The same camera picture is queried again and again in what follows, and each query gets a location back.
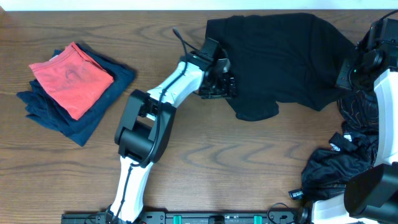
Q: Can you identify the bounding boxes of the folded red shirt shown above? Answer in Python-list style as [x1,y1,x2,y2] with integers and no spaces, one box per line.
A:
[29,42,114,120]

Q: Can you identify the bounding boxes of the black sports shorts with logo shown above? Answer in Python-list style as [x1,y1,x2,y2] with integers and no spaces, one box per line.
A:
[289,130,379,201]

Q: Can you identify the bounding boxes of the black t-shirt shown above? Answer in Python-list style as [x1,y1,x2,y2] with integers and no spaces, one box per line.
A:
[205,13,355,121]

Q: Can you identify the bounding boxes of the black orange patterned garment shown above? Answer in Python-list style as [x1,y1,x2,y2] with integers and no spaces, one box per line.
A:
[337,91,379,130]

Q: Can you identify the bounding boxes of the folded navy blue garment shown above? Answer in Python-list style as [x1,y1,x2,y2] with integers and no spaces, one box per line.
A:
[16,44,136,146]

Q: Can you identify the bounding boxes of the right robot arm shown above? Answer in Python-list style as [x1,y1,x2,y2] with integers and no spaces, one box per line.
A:
[309,40,397,223]

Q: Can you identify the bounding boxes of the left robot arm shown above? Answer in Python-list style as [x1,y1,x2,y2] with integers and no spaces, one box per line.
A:
[107,54,231,223]

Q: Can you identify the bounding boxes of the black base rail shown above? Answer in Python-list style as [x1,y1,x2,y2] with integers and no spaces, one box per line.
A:
[61,210,309,224]

